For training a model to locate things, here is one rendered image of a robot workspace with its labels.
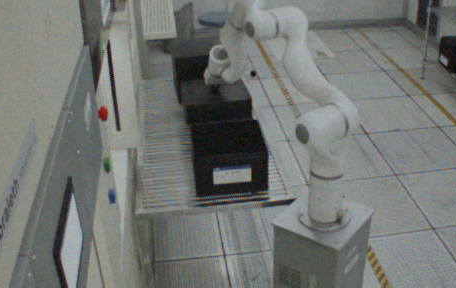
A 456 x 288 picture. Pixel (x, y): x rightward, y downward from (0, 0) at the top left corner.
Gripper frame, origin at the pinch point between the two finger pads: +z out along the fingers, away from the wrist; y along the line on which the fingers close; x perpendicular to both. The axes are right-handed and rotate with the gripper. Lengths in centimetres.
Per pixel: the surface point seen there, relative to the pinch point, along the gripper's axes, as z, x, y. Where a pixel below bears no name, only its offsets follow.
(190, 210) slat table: -28, 60, 19
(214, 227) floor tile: 88, 50, 1
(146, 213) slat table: -28, 59, 35
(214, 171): -32, 47, 9
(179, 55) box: 20.6, -26.3, 12.5
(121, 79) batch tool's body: -36, 9, 39
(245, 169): -32, 48, -2
